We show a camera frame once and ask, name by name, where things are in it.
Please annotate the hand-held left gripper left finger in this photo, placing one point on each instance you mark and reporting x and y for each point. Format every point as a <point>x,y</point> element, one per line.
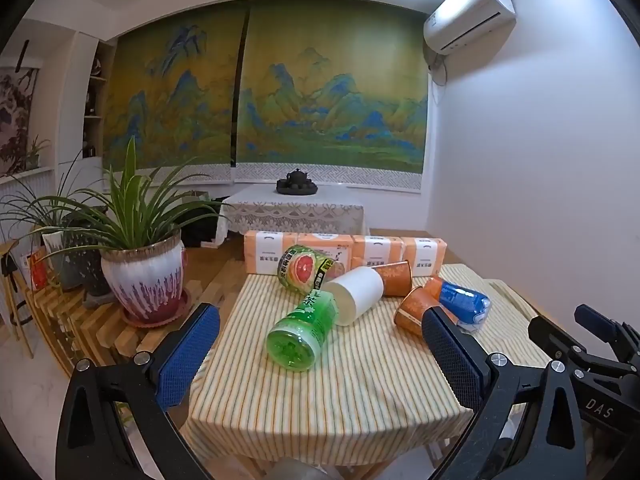
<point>182,362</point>

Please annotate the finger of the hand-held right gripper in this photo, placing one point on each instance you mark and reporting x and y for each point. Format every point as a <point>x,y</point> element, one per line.
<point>600,321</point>
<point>560,342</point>

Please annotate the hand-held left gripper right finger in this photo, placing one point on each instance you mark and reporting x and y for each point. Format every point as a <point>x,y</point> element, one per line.
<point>452,355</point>

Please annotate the white paper cup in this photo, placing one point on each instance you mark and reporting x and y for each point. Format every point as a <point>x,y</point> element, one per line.
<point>357,292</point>

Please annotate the orange paper cup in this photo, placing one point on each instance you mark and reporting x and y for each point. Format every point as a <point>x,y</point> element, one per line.
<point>412,310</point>
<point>395,277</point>

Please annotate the pink pot saucer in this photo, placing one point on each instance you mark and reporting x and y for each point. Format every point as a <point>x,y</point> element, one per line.
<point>175,310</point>

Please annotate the blue plastic bottle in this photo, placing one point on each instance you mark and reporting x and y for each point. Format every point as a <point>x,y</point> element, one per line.
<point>465,300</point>

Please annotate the wooden plant stand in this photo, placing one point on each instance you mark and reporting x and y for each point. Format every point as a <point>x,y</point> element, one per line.
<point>95,330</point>

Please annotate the plant in white purple pot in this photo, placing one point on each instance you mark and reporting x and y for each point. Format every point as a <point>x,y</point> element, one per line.
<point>145,275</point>

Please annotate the orange white tissue pack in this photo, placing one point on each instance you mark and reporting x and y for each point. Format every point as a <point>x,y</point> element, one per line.
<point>425,255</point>
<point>325,242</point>
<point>377,247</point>
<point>265,252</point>

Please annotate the striped tablecloth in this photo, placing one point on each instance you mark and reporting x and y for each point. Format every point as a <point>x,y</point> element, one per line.
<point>350,400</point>

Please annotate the dark flower pot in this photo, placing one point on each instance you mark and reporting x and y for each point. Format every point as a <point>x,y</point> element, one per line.
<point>95,280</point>

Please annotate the light green tea bottle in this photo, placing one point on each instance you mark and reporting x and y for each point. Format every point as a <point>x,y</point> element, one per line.
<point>300,335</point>

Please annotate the black bag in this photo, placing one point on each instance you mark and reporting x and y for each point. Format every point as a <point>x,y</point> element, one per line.
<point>200,227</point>

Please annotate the grapefruit label green bottle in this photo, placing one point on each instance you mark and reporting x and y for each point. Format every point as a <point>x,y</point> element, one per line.
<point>305,267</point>

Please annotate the plant in grey pot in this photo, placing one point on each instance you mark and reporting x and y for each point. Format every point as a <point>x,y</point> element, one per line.
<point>60,260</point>

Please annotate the lace-covered side table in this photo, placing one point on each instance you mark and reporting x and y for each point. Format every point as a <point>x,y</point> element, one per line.
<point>295,212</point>

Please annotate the wooden stool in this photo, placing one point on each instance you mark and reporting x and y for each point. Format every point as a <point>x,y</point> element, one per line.
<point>12,280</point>

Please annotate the black tea tray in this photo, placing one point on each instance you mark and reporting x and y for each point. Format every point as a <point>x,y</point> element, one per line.
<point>297,189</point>

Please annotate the black teapot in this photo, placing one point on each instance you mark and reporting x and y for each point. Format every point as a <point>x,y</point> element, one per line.
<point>297,176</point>

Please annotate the small potted plant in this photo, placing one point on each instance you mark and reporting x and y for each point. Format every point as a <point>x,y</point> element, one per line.
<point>35,155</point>

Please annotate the landscape painting roller blind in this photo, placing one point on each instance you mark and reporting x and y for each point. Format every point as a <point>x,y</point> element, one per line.
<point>170,95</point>
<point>330,95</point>

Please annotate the hanging scroll painting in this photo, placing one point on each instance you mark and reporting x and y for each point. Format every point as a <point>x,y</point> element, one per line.
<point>15,120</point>

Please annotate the white air conditioner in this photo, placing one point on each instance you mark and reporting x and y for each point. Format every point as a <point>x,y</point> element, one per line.
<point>470,10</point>

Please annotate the white wall shelf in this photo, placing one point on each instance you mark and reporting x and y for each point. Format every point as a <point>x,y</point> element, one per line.
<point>97,100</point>

